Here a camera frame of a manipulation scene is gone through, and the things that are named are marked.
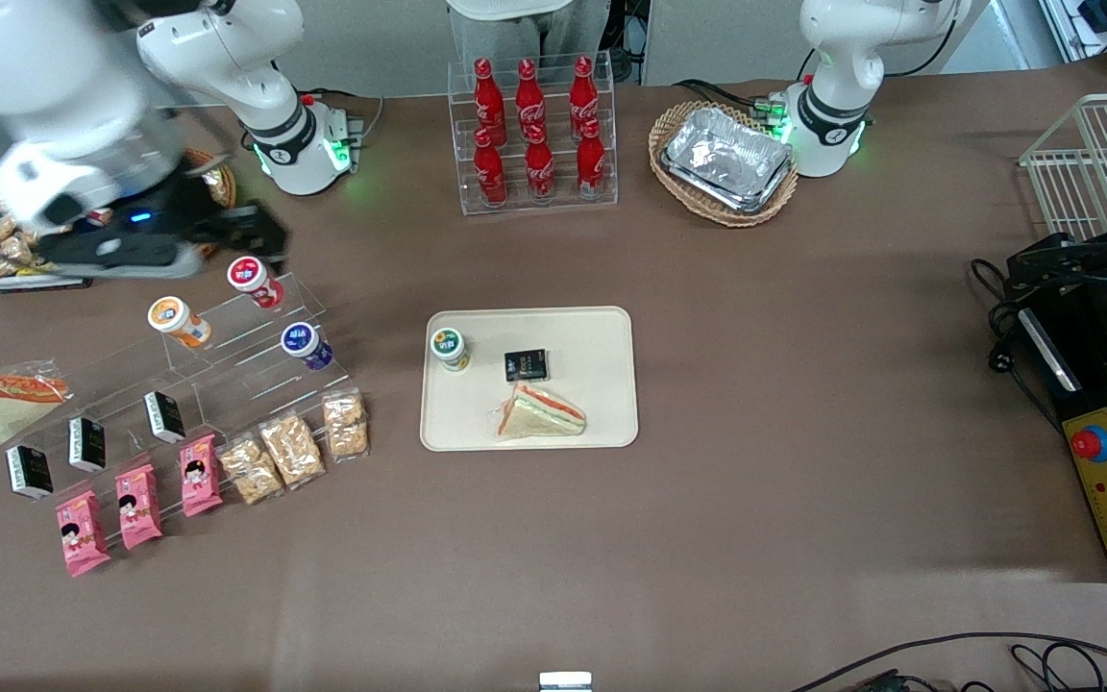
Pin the stacked foil trays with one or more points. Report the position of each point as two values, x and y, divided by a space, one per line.
726 154

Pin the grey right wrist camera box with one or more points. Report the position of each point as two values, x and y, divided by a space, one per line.
121 252

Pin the puffed rice bar pack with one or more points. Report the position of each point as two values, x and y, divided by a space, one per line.
251 469
345 425
292 449

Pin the orange gum bottle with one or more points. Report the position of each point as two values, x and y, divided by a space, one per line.
174 317

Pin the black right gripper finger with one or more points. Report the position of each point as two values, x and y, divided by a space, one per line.
220 249
263 231

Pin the oval wicker basket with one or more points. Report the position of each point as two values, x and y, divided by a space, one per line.
669 130

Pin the green gum bottle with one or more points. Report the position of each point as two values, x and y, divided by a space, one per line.
448 346

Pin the purple gum bottle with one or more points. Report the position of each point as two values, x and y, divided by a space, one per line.
302 341

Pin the black tissue pack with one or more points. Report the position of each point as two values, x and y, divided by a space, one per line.
526 365

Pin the small black white pack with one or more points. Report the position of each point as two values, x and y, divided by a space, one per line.
29 471
165 419
86 444

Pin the person in grey trousers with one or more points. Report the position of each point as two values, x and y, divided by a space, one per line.
515 34

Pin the round wicker basket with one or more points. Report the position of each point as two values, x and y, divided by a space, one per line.
225 178

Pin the pink cartoon snack pack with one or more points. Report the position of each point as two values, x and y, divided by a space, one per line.
138 506
200 474
83 533

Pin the cream plastic tray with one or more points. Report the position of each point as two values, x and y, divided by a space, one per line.
592 336

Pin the small white object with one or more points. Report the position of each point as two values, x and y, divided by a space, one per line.
565 681

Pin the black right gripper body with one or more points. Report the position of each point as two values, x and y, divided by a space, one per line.
190 210

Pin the brown snack bag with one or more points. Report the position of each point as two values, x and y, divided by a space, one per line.
1 250

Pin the red cola bottle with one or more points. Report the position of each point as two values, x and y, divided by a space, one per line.
528 96
540 168
583 94
490 173
488 96
591 163

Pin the clear acrylic bottle rack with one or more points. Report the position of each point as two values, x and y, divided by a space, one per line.
457 144

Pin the red gum bottle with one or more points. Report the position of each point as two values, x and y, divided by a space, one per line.
251 277

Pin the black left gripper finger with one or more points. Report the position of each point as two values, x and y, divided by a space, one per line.
1072 245
1063 264

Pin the wrapped triangle sandwich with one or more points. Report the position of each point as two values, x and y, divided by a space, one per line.
539 418
6 408

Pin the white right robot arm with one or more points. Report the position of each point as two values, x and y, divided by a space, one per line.
54 77

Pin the black control box yellow panel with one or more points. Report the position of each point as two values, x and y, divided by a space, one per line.
1063 404

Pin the clear cracker snack bag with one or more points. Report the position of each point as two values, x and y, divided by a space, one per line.
215 187

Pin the black office chair base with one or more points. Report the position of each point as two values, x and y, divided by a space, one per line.
623 60

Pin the clear acrylic step stand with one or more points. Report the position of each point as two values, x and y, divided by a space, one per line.
236 380

